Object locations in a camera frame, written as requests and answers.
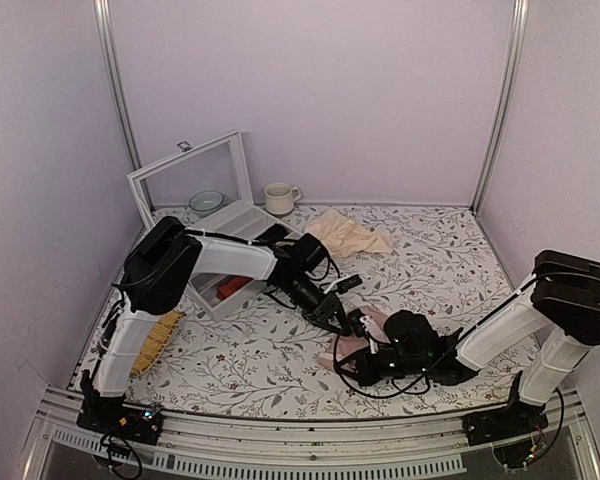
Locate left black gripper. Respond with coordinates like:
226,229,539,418
281,276,355,338

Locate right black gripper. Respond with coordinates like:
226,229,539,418
337,346,429,387

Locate pink and white underwear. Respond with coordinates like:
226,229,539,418
316,306,389,372

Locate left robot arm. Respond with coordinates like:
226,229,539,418
80,216,347,434

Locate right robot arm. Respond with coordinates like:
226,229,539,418
354,250,600,436

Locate cream beige underwear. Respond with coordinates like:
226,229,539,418
304,209,393,257

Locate red rolled garment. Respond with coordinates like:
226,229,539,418
216,276,251,301

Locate black rolled garment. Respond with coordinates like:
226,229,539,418
255,223,289,244

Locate white divided organizer box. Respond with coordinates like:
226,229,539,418
186,200,301,321

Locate white ceramic mug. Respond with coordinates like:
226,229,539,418
263,182,302,216

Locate clear glass bowl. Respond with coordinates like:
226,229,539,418
189,190,225,216

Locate woven bamboo tray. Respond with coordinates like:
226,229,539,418
130,311,185,378

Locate white framed glass lid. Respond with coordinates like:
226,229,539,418
127,131,254,228

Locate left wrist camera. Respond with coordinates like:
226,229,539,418
289,233,364,294

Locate aluminium front rail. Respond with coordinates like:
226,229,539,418
18,387,600,479

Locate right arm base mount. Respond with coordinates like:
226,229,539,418
462,392,548,446

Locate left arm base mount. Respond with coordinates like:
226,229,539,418
76,385,164,445

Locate right aluminium corner post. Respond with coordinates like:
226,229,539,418
470,0,529,217

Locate aluminium corner post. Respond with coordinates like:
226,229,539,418
470,0,529,217
93,0,141,171

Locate left aluminium corner post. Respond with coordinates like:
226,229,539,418
93,0,141,171

